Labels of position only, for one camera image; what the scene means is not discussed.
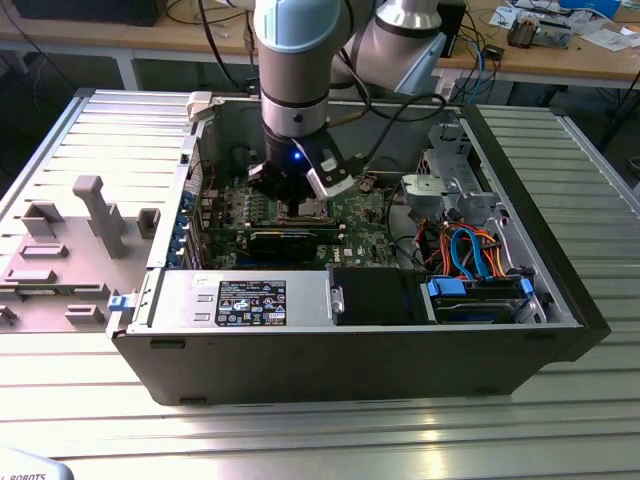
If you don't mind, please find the hard disk with blue carrier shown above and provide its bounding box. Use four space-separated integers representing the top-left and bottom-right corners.
419 276 534 325

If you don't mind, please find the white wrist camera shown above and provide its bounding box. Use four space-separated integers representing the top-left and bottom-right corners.
299 137 355 201

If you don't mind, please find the black plastic shroud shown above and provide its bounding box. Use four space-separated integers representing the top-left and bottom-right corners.
328 267 427 327

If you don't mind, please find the blue case latch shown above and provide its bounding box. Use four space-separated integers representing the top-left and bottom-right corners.
106 293 137 315

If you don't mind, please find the silver power supply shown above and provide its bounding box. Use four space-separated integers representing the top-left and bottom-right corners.
125 269 335 335

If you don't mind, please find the grey metal device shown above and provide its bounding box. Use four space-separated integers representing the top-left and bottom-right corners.
537 17 574 49

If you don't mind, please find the black computer box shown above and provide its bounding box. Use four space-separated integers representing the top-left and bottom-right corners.
9 0 162 27

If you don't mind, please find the black camera cable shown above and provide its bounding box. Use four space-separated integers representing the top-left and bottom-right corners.
349 93 450 169

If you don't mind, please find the green RAM stick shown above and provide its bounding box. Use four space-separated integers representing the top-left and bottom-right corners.
0 285 57 297

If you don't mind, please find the wooden desk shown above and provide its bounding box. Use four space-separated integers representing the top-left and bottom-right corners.
434 0 640 94
0 0 261 92

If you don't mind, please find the red orange wire bundle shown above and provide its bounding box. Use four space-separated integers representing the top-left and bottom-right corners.
418 218 454 274

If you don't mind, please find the tall black box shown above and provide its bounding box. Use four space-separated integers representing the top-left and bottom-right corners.
442 0 468 60

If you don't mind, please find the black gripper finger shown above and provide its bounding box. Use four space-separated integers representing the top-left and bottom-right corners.
298 188 324 217
246 160 303 219

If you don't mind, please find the CPU cooler heatsink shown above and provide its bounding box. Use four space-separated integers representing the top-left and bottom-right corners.
506 13 540 50

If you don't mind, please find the grey parts rack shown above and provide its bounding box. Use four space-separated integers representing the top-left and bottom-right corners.
0 174 162 335

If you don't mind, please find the grey case release latch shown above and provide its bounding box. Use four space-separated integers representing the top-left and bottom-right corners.
185 91 218 125

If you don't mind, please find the black graphics card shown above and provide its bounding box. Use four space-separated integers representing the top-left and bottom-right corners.
205 222 346 262

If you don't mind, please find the CPU socket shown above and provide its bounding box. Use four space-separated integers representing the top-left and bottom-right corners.
276 197 336 224

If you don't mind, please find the silver drive cage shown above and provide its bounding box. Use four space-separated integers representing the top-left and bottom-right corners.
401 122 509 226

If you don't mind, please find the blue box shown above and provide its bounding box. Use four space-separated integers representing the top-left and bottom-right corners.
558 0 623 17

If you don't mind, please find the green motherboard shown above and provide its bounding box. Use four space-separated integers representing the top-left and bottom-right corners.
199 172 401 274

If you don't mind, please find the black PC case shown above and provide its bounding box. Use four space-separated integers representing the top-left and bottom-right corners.
104 89 612 409

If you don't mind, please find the white paper sheet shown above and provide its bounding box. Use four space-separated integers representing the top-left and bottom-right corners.
579 27 639 51

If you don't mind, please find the brown braided cable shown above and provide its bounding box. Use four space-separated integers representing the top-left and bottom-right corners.
327 110 369 129

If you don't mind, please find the blue SATA cable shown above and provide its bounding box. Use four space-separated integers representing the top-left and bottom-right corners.
448 223 490 281

